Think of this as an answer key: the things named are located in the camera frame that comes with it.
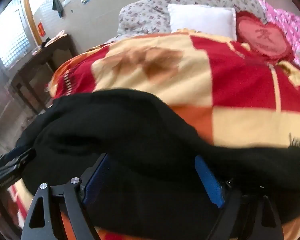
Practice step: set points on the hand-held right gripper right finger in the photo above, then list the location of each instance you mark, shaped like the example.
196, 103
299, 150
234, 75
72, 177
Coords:
210, 182

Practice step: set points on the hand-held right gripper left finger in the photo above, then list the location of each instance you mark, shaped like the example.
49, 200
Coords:
97, 177

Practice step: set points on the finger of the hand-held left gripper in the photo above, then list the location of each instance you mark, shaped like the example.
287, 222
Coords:
22, 156

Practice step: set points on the black pants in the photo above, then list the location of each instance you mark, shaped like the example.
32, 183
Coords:
140, 135

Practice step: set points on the dark wooden table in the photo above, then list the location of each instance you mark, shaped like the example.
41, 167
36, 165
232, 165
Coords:
40, 60

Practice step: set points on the red yellow checkered blanket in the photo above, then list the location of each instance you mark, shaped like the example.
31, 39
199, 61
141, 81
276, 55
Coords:
240, 85

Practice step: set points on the window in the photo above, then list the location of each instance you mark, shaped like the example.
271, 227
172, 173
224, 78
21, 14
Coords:
10, 35

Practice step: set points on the pink cloth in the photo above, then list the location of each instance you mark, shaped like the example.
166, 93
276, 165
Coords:
57, 36

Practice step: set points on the red heart-shaped cushion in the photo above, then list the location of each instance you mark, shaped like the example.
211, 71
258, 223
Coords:
262, 37

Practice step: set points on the dark hanging cloth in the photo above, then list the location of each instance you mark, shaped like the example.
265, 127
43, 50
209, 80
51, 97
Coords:
57, 5

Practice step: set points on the white pillow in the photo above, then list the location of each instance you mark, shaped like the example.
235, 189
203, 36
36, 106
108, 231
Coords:
202, 20

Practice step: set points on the grey floral quilt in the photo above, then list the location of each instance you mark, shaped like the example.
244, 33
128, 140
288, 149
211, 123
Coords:
145, 12

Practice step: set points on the pink printed blanket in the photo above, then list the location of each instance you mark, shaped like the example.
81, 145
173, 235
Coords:
290, 22

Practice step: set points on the red paper wall label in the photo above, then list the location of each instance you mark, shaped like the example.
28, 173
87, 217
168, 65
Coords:
40, 28

